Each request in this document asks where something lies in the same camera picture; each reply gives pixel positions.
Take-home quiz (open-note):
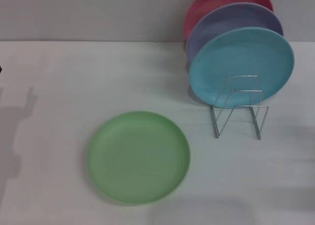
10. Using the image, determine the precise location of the green plastic plate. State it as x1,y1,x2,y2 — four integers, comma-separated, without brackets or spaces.
87,110,191,206

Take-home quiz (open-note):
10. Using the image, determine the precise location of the light blue plastic plate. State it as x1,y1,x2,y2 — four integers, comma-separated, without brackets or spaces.
189,27,295,105

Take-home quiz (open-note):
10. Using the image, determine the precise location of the purple plastic plate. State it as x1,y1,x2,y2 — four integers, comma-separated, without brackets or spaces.
186,2,284,63

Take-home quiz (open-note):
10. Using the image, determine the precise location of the silver wire plate rack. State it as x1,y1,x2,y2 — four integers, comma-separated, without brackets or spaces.
210,74,269,140

